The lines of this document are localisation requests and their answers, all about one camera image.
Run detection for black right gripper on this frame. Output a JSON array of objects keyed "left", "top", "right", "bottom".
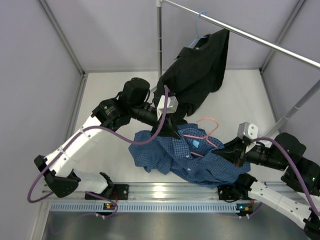
[{"left": 211, "top": 136, "right": 287, "bottom": 171}]

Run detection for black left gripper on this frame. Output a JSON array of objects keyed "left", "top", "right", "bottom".
[{"left": 129, "top": 102, "right": 182, "bottom": 139}]

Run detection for pink wire hanger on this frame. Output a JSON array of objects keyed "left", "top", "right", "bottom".
[{"left": 183, "top": 117, "right": 220, "bottom": 149}]

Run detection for blue checked shirt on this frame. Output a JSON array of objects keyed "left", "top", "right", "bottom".
[{"left": 128, "top": 123, "right": 251, "bottom": 189}]

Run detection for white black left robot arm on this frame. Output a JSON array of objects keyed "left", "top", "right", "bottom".
[{"left": 27, "top": 77, "right": 181, "bottom": 202}]

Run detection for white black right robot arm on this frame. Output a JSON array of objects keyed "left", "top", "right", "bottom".
[{"left": 213, "top": 132, "right": 320, "bottom": 240}]

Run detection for black pinstriped shirt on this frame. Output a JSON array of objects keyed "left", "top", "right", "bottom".
[{"left": 153, "top": 29, "right": 230, "bottom": 126}]

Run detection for white left rack foot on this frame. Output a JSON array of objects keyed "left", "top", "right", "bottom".
[{"left": 150, "top": 86, "right": 157, "bottom": 92}]

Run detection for silver right rack pole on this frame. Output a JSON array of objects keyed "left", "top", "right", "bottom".
[{"left": 264, "top": 80, "right": 320, "bottom": 138}]

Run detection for silver rack pole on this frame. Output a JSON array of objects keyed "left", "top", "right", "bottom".
[
  {"left": 156, "top": 0, "right": 163, "bottom": 78},
  {"left": 264, "top": 80, "right": 320, "bottom": 138}
]

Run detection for silver clothes rack top bar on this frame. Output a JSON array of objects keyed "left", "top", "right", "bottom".
[{"left": 162, "top": 0, "right": 320, "bottom": 70}]

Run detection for silver left rack pole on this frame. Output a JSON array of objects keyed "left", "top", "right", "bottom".
[{"left": 156, "top": 0, "right": 163, "bottom": 78}]

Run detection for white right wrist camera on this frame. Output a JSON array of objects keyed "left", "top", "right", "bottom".
[{"left": 237, "top": 122, "right": 259, "bottom": 153}]

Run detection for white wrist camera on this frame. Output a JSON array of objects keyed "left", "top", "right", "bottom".
[
  {"left": 156, "top": 95, "right": 179, "bottom": 120},
  {"left": 237, "top": 122, "right": 259, "bottom": 153}
]

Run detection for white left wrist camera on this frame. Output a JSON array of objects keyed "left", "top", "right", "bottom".
[{"left": 156, "top": 95, "right": 179, "bottom": 120}]

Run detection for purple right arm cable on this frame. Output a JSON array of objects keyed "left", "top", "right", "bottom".
[{"left": 249, "top": 136, "right": 320, "bottom": 217}]

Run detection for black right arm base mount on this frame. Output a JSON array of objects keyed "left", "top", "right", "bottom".
[{"left": 217, "top": 184, "right": 247, "bottom": 203}]

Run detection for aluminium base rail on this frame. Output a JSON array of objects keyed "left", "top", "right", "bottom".
[{"left": 48, "top": 182, "right": 304, "bottom": 202}]

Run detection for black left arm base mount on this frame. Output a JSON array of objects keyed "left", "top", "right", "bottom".
[{"left": 95, "top": 184, "right": 129, "bottom": 201}]

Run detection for blue wire hanger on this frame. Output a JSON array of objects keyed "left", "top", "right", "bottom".
[{"left": 188, "top": 10, "right": 207, "bottom": 48}]

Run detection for grey slotted cable duct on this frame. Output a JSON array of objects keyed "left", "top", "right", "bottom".
[{"left": 50, "top": 202, "right": 251, "bottom": 213}]

